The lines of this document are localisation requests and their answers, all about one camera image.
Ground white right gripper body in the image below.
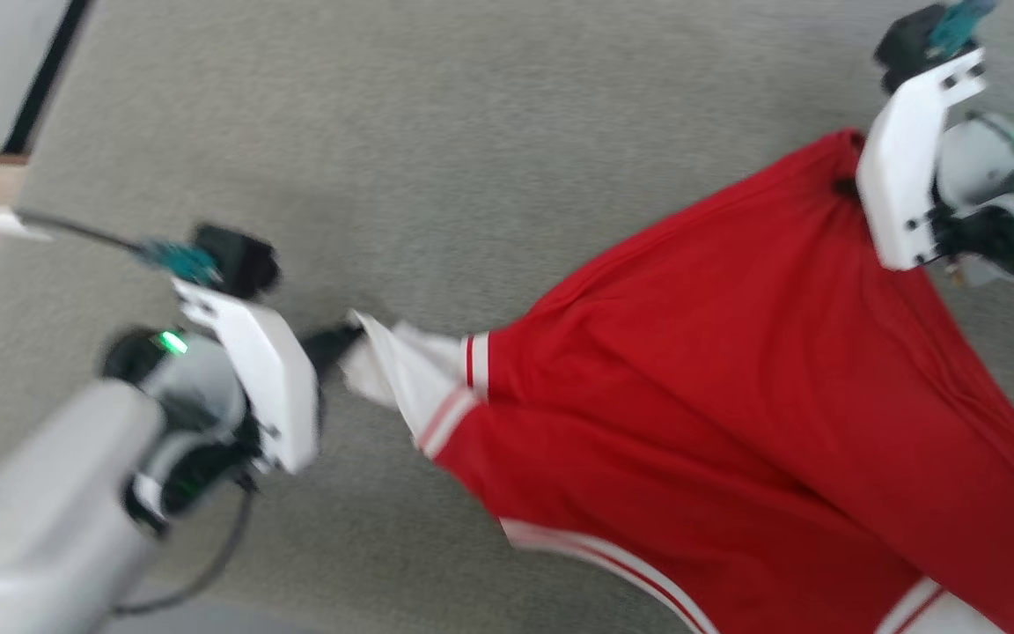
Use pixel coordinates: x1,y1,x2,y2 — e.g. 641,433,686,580
856,48,988,273

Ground teal-plug left camera cable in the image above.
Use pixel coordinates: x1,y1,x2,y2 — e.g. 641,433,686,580
0,203,222,286

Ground teal-plug camera cable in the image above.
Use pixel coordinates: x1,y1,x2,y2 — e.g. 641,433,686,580
0,203,222,286
928,0,999,52

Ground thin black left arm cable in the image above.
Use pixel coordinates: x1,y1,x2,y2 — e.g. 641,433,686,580
113,483,255,617

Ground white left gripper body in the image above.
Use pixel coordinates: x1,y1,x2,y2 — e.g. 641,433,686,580
173,276,323,477

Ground black wall baseboard strip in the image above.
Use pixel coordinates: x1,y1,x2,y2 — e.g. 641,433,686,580
2,0,92,157

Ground teal-plug right camera cable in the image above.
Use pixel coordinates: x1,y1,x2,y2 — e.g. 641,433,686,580
928,0,999,52

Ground red white-striped garment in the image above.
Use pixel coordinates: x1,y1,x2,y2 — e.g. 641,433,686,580
340,129,1014,634

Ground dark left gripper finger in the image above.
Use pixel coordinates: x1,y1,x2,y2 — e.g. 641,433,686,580
300,323,366,376

